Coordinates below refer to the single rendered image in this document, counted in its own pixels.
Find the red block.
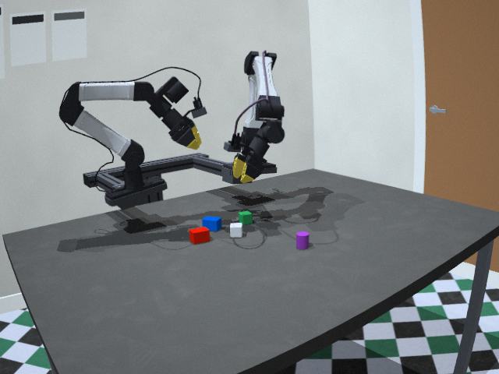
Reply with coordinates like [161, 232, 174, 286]
[189, 227, 210, 245]

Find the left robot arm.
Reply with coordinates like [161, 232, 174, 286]
[224, 51, 285, 153]

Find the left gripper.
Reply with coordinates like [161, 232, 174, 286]
[232, 137, 270, 183]

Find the green cube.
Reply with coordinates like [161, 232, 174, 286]
[239, 211, 253, 225]

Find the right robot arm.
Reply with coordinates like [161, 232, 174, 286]
[59, 76, 189, 200]

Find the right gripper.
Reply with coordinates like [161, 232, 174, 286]
[161, 108, 202, 150]

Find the purple cylinder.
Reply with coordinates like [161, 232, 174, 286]
[296, 231, 309, 249]

